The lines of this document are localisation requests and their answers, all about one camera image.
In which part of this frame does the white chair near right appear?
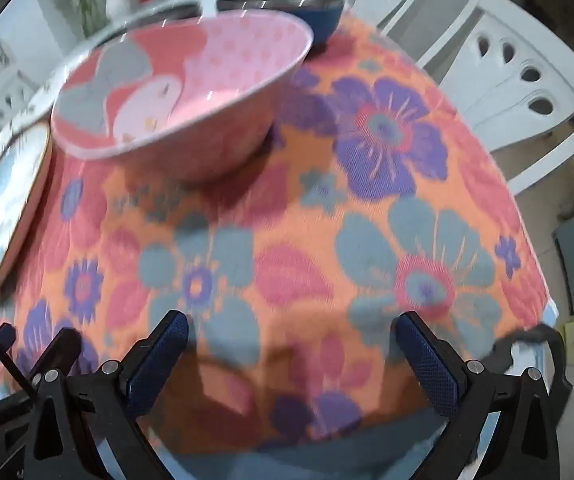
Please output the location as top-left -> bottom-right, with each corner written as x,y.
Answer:
418,0 -> 574,195

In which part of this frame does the pink cartoon bowl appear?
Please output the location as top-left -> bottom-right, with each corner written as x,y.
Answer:
50,10 -> 313,183

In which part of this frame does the sunflower round plate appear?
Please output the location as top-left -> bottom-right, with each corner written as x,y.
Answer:
0,122 -> 52,285

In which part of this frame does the large forest octagonal plate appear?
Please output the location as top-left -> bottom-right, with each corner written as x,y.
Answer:
0,49 -> 88,159

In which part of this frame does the blue steel bowl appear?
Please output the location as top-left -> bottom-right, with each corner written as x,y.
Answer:
216,0 -> 344,47

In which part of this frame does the white ribbed vase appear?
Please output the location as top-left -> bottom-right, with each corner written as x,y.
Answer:
104,0 -> 130,21

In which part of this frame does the red steel bowl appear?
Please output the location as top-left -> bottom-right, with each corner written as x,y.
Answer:
133,1 -> 202,26

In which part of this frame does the floral orange tablecloth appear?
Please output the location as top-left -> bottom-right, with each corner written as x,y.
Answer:
0,15 -> 549,455

